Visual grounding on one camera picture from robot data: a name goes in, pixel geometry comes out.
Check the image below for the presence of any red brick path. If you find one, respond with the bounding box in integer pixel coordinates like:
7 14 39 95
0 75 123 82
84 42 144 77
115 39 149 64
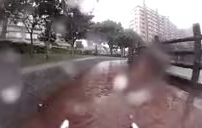
20 59 202 128

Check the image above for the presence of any hedge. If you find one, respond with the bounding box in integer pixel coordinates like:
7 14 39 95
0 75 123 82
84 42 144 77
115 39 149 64
8 43 97 56

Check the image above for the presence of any row of trees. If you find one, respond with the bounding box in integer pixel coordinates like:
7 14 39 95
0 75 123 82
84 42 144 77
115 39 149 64
0 0 145 61

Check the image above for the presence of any pale kerb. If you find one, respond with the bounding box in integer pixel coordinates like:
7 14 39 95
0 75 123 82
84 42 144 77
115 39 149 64
20 55 123 75

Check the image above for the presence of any grass strip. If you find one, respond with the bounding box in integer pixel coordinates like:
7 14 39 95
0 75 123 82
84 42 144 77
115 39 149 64
20 53 100 68

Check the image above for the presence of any grey asphalt path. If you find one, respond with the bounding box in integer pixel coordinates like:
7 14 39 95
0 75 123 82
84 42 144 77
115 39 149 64
0 56 123 128

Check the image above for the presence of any tall pale apartment building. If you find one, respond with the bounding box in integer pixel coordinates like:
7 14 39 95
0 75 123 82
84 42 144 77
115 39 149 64
128 4 190 44

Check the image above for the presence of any robot's own part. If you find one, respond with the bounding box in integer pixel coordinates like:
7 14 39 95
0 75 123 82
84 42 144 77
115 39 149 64
59 119 70 128
130 121 140 128

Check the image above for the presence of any low pale building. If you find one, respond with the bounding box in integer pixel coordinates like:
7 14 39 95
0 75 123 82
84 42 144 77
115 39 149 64
0 16 70 51

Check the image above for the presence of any wooden rail fence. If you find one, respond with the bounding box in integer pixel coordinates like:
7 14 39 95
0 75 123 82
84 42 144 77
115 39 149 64
127 22 202 88

